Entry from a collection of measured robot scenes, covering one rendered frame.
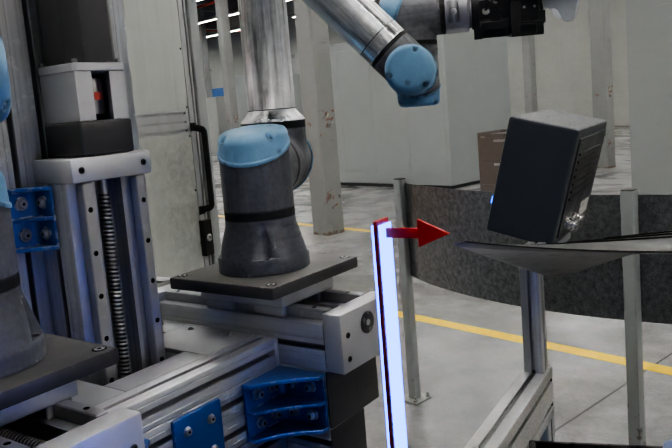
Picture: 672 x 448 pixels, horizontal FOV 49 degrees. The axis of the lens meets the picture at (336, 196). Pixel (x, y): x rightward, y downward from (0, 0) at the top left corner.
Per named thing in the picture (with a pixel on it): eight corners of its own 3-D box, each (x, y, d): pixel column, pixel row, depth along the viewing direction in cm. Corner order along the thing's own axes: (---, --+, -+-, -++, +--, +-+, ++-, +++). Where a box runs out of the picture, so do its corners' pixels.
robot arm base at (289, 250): (200, 273, 120) (193, 214, 119) (260, 254, 132) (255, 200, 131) (269, 280, 111) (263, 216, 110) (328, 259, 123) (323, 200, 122)
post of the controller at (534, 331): (543, 374, 112) (537, 248, 110) (523, 372, 114) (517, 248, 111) (548, 367, 115) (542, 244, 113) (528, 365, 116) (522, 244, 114)
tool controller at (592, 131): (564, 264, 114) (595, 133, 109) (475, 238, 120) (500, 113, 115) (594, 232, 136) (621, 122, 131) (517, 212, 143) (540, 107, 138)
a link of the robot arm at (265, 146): (212, 215, 116) (203, 130, 114) (237, 203, 129) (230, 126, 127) (286, 211, 114) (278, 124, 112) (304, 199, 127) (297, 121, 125)
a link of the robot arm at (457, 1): (444, -12, 127) (443, -12, 119) (470, -15, 126) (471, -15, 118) (446, 32, 129) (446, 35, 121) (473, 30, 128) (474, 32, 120)
